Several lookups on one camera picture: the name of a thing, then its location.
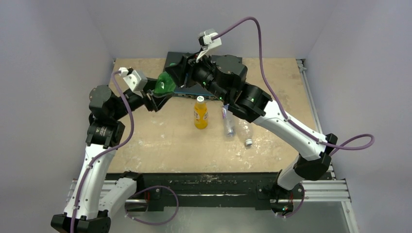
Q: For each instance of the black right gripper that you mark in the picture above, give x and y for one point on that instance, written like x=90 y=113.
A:
x=180 y=72

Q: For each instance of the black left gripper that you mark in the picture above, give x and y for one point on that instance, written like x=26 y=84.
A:
x=155 y=102

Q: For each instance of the green plastic bottle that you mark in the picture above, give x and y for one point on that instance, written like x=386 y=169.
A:
x=164 y=85

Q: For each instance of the orange juice bottle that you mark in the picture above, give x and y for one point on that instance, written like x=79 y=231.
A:
x=200 y=113

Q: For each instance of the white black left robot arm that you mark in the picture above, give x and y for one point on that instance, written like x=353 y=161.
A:
x=87 y=211

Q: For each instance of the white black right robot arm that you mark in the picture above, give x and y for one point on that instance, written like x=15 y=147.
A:
x=256 y=106

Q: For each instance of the clear bottle with label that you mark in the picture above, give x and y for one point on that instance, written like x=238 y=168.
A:
x=228 y=122

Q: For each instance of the clear bottle white cap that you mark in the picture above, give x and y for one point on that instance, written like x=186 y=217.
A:
x=245 y=132

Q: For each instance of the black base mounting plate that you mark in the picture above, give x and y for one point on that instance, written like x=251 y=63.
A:
x=258 y=190

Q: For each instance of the dark grey network switch box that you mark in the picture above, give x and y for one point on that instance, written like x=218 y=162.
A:
x=193 y=91

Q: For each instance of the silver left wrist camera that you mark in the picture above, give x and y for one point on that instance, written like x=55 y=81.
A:
x=135 y=79

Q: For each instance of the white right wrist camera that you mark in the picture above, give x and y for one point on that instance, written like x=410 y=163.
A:
x=207 y=43

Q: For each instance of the aluminium side rail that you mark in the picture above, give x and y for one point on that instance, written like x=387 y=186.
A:
x=302 y=71

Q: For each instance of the aluminium front frame rail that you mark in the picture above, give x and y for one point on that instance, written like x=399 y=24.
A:
x=324 y=191

